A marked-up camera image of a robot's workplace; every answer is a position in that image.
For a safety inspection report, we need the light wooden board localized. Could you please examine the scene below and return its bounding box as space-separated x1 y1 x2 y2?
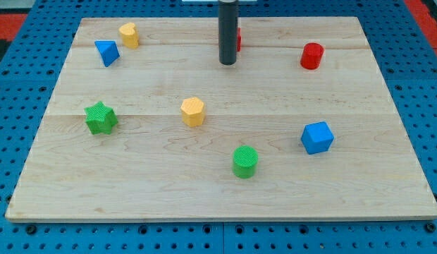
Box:
5 17 437 223

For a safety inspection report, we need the yellow hexagon block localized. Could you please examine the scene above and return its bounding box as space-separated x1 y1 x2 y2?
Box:
180 97 205 127

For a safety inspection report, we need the green cylinder block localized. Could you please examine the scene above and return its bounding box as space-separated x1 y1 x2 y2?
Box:
232 145 259 179

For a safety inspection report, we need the red block behind rod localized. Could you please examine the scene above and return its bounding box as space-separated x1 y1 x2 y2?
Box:
236 28 242 52

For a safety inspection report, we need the blue cube block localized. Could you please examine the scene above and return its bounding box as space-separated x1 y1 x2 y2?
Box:
301 121 335 155

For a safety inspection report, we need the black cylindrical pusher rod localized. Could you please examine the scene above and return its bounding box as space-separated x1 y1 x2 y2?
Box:
218 0 238 66

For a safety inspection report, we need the green star block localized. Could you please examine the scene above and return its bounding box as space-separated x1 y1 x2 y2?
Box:
84 101 118 135

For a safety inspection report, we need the red cylinder block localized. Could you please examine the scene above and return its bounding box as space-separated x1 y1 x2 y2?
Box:
300 42 325 70

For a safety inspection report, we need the yellow heart block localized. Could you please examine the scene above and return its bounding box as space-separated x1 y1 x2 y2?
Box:
118 23 139 49

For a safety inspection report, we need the blue triangle block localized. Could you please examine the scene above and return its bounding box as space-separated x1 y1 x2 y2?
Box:
94 40 120 67

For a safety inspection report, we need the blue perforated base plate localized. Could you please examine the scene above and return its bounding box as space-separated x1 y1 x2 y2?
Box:
0 1 437 253

